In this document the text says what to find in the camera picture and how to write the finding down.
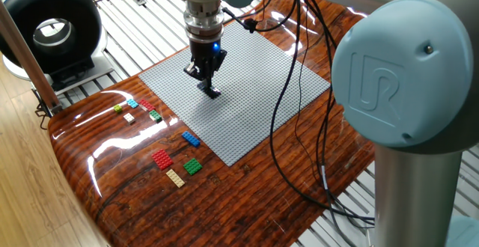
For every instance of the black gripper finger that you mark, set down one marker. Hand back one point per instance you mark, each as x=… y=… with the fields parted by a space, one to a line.
x=195 y=71
x=217 y=63

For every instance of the tan Lego plate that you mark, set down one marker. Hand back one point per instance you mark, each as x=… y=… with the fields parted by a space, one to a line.
x=175 y=178

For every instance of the red wide Lego plate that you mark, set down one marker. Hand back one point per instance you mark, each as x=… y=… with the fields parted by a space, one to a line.
x=162 y=159

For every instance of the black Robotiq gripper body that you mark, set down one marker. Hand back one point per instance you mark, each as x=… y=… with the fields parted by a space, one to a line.
x=204 y=54

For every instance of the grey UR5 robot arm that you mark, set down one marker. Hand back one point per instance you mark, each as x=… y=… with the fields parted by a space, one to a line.
x=404 y=71

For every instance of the black Lego plate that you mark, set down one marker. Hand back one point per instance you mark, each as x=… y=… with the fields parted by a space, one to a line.
x=214 y=93

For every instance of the red long Lego brick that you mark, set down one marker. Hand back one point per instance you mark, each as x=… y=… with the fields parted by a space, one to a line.
x=147 y=105

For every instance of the white Lego brick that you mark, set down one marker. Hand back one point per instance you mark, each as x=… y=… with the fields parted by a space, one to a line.
x=129 y=118

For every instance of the lime green Lego brick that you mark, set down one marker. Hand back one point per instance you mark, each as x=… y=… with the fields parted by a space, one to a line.
x=118 y=108

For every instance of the green square Lego plate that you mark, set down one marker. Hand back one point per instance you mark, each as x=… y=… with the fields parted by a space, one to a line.
x=192 y=166

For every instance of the wood pattern table mat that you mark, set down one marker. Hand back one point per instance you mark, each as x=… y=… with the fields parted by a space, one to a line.
x=224 y=209

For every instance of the green small Lego brick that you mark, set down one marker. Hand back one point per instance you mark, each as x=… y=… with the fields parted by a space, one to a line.
x=155 y=116

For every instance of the light blue Lego brick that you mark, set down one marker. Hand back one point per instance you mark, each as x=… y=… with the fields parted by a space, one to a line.
x=132 y=103

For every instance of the grey Lego baseplate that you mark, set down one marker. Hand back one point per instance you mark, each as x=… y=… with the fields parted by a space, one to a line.
x=243 y=108

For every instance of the brown wooden pole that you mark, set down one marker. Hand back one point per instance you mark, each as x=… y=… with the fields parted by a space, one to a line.
x=30 y=67

